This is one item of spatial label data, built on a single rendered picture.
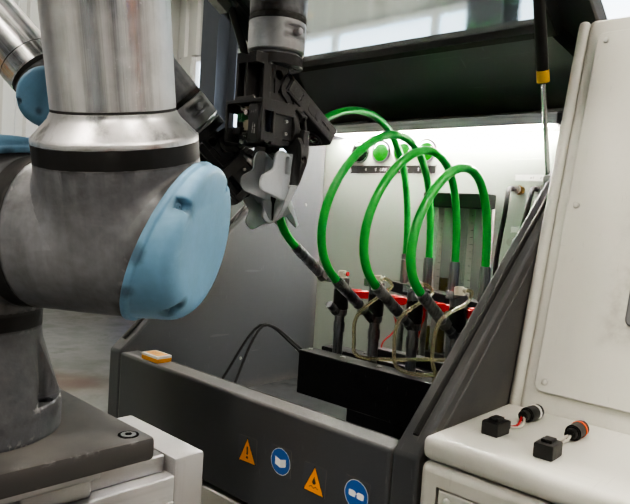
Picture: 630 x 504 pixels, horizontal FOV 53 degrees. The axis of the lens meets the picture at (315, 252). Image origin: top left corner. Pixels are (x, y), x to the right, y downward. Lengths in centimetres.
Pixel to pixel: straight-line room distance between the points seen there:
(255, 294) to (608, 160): 80
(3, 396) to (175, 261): 18
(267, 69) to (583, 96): 48
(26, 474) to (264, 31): 57
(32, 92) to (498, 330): 67
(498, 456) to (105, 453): 42
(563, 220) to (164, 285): 68
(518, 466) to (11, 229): 54
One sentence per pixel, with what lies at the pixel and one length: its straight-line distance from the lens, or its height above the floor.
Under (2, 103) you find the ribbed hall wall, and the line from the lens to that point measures 778.
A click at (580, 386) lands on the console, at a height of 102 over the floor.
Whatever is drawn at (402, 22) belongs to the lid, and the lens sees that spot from 127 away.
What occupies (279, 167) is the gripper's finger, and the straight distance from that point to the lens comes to 83.
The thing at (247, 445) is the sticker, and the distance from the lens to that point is 99.
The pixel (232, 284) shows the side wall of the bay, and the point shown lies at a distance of 139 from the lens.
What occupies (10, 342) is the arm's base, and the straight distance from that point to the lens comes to 54.
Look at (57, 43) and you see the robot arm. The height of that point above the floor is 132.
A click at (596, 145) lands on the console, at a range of 101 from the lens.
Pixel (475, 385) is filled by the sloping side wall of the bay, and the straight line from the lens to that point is 88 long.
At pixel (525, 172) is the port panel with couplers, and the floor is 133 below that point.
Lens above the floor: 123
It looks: 3 degrees down
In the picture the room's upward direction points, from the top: 4 degrees clockwise
